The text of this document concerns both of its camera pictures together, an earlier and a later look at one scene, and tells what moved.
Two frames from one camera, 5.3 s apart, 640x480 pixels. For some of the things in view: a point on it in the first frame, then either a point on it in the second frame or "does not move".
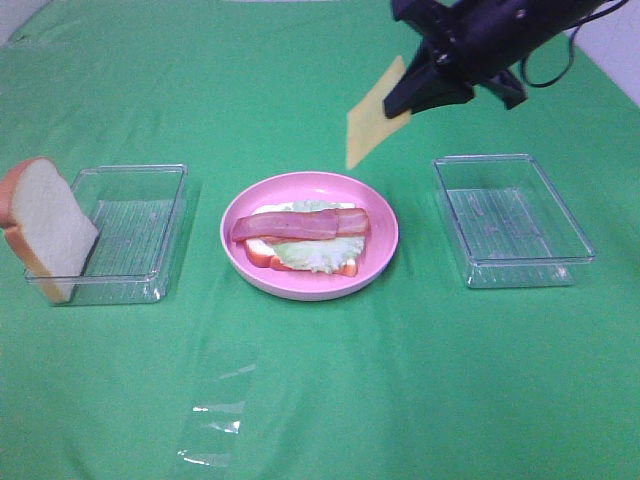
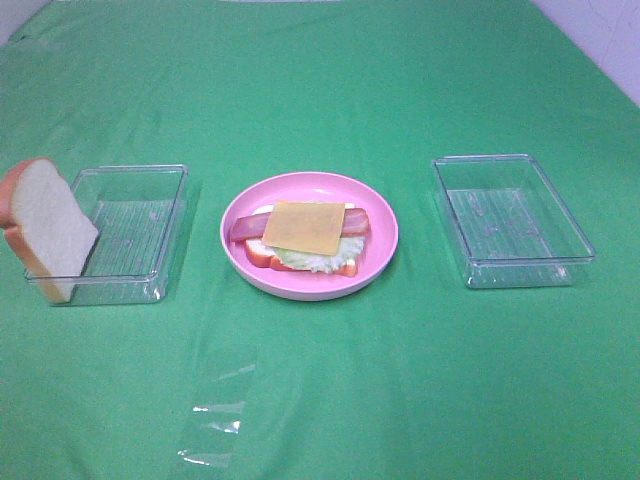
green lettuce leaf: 324,254 does not move
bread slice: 260,252 does not move
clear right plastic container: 511,226 does not move
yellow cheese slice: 368,124 to 311,226
